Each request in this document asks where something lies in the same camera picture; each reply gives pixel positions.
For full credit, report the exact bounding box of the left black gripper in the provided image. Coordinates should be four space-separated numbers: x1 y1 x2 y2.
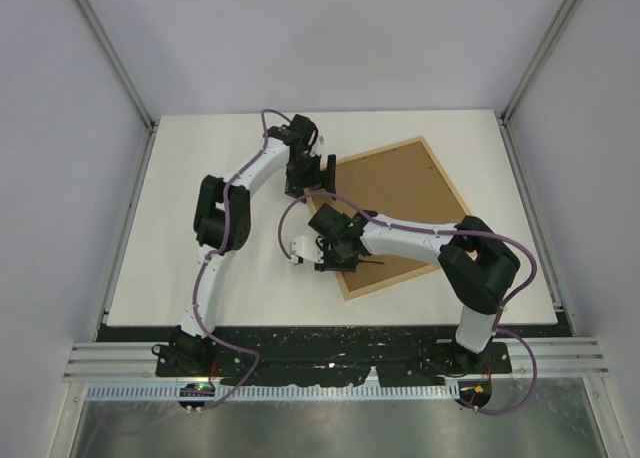
287 153 336 203

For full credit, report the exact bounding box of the red handled screwdriver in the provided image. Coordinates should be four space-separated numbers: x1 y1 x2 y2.
358 259 385 265

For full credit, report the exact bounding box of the wooden picture frame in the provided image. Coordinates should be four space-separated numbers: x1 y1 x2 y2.
336 137 470 301

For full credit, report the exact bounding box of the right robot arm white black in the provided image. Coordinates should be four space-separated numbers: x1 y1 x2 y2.
308 204 521 373

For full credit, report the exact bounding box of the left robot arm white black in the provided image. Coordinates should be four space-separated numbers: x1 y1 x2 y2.
156 109 336 376

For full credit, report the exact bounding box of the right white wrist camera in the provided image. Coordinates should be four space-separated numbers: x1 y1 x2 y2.
288 235 323 265

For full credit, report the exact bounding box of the slotted grey cable duct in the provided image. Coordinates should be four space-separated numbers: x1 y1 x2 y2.
85 381 459 403

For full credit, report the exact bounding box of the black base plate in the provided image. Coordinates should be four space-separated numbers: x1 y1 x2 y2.
149 319 516 387

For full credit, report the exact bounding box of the aluminium front rail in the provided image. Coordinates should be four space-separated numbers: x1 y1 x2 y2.
63 337 608 382

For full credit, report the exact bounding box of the left aluminium frame post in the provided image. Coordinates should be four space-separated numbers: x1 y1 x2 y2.
71 0 155 132

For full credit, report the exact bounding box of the aluminium frame post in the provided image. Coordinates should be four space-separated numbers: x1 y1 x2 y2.
71 0 155 132
497 0 596 128

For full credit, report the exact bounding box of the right aluminium frame post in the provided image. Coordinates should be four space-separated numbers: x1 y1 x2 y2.
497 0 596 128

